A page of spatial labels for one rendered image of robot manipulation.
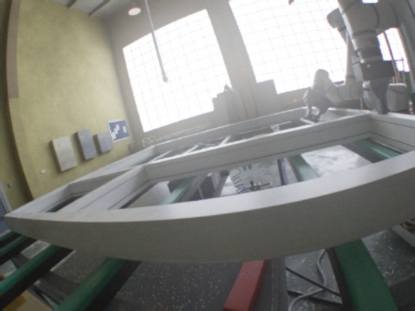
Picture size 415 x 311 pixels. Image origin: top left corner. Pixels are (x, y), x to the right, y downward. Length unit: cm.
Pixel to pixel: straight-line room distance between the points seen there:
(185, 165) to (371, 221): 56
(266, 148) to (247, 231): 42
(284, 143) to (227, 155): 18
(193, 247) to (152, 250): 6
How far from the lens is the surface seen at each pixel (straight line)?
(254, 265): 56
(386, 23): 71
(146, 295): 67
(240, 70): 805
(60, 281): 47
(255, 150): 60
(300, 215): 20
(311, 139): 62
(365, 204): 23
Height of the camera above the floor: 103
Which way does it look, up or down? 10 degrees down
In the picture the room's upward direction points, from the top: 16 degrees counter-clockwise
